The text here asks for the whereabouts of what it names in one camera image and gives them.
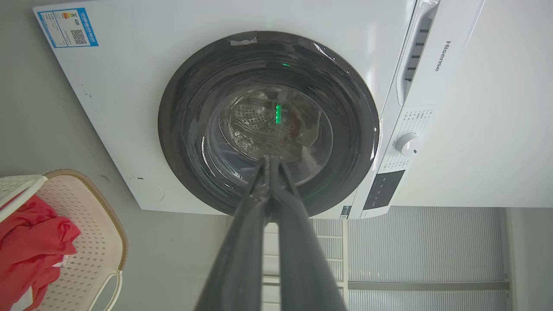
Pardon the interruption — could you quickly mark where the white Hisense washing machine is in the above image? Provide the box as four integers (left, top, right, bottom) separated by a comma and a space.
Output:
33, 0, 553, 220

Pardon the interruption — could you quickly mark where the cream perforated laundry basket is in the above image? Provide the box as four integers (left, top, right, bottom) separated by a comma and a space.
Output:
0, 169, 129, 311

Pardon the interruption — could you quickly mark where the red garment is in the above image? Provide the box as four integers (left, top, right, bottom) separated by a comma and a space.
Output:
0, 194, 82, 311

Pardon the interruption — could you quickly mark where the blue energy label sticker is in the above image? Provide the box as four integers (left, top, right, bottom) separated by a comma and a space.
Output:
37, 7, 99, 48

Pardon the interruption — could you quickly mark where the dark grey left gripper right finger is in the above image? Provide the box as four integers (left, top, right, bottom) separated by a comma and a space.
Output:
270, 157, 347, 311

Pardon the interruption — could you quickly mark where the dark round washing machine door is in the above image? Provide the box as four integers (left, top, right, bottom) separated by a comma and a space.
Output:
158, 31, 380, 217

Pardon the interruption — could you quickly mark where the white ribbed cabinet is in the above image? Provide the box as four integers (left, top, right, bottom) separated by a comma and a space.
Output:
261, 206, 515, 311

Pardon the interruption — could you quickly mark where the white washing machine dial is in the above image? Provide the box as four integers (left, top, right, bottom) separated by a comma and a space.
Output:
395, 133, 423, 156

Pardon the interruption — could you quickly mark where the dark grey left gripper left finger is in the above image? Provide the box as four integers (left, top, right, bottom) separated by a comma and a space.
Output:
194, 155, 272, 311

